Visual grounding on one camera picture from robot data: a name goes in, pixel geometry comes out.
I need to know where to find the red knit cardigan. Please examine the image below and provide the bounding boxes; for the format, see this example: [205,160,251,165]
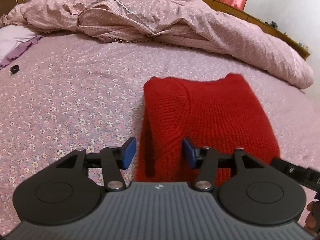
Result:
[135,73,280,182]

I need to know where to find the right hand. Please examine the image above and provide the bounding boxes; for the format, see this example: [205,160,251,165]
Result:
[304,201,319,236]

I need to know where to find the pink floral duvet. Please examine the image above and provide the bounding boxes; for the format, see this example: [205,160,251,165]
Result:
[1,0,313,89]

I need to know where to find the lilac pillow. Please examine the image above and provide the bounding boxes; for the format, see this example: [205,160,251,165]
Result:
[0,25,43,69]

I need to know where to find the small black clip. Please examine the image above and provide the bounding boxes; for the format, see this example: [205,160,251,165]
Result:
[10,64,20,74]

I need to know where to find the pink floral bed sheet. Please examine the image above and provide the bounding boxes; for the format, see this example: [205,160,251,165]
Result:
[1,33,319,235]

